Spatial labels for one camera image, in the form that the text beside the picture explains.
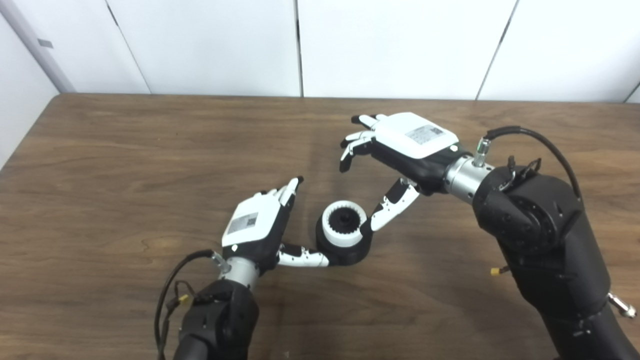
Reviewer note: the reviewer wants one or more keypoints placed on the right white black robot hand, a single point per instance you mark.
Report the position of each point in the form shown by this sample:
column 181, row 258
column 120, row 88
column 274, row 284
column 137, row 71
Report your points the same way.
column 415, row 137

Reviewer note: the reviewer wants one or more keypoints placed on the small grey tag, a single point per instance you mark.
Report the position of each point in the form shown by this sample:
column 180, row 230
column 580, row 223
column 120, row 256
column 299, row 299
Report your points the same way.
column 45, row 43

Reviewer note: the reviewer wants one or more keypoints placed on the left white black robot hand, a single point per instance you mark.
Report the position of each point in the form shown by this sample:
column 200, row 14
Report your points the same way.
column 255, row 225

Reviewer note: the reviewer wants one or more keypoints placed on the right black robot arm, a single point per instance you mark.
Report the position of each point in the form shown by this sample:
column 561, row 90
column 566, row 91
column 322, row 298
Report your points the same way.
column 545, row 235

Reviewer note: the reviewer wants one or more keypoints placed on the grey partition post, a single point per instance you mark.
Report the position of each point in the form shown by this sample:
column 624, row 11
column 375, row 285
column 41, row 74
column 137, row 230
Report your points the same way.
column 35, row 45

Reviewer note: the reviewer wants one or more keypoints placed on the round black plastic part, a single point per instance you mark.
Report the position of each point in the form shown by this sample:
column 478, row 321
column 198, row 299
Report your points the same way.
column 345, row 255

